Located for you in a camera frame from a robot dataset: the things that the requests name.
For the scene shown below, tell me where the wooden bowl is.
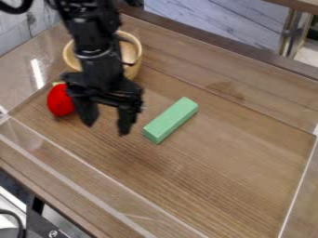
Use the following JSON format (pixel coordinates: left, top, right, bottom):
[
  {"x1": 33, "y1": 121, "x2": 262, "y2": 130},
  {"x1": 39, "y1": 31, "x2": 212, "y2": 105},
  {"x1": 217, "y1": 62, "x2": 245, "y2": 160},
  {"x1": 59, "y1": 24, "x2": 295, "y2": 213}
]
[{"x1": 62, "y1": 31, "x2": 144, "y2": 80}]

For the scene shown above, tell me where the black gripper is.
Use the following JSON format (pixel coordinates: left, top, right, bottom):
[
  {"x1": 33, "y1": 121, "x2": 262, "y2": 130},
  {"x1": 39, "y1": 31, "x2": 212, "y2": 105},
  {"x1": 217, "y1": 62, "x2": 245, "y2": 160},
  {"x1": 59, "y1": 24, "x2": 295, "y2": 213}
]
[{"x1": 61, "y1": 54, "x2": 146, "y2": 138}]

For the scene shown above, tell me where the black table leg clamp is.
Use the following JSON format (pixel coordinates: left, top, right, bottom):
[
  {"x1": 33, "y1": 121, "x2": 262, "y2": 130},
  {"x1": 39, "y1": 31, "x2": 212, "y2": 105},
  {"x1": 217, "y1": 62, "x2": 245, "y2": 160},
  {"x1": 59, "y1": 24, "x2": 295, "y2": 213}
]
[{"x1": 0, "y1": 194, "x2": 73, "y2": 238}]

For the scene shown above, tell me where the red plush strawberry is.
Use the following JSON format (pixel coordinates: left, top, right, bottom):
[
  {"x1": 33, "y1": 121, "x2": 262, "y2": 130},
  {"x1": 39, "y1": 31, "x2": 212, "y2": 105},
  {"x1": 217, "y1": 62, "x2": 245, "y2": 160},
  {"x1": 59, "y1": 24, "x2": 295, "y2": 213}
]
[{"x1": 47, "y1": 83, "x2": 75, "y2": 117}]

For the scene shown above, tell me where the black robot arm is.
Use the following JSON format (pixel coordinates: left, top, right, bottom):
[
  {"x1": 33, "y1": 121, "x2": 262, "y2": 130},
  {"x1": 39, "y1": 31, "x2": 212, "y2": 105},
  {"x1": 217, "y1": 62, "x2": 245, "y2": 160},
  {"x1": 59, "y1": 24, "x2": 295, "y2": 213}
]
[{"x1": 45, "y1": 0, "x2": 144, "y2": 136}]

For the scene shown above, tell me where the clear acrylic tray wall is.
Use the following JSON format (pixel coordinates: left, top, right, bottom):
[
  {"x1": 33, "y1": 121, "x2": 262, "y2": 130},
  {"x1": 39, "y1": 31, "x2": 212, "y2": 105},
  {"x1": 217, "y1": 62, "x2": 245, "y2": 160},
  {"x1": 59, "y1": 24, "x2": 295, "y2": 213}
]
[{"x1": 0, "y1": 14, "x2": 318, "y2": 238}]

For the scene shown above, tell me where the green rectangular block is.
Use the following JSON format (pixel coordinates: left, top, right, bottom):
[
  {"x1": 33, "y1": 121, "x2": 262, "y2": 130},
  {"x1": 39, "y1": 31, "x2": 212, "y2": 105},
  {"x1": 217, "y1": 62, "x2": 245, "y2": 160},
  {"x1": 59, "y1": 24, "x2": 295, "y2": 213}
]
[{"x1": 144, "y1": 97, "x2": 200, "y2": 144}]

